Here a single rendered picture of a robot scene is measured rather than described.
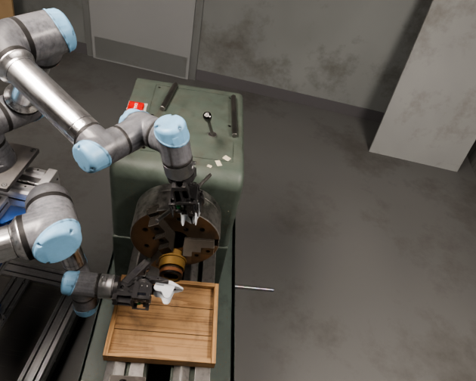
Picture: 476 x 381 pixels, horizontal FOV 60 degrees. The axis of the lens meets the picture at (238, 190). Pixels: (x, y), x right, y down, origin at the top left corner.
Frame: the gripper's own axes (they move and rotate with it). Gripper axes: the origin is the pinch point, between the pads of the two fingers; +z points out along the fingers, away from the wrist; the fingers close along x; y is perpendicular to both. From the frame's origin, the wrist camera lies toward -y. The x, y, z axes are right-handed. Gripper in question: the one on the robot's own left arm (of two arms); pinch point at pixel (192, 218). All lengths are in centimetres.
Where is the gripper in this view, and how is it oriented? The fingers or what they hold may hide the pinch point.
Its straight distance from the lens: 119.7
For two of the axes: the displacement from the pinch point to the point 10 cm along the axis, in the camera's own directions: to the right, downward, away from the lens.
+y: 0.0, 7.1, -7.1
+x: 10.0, -0.4, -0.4
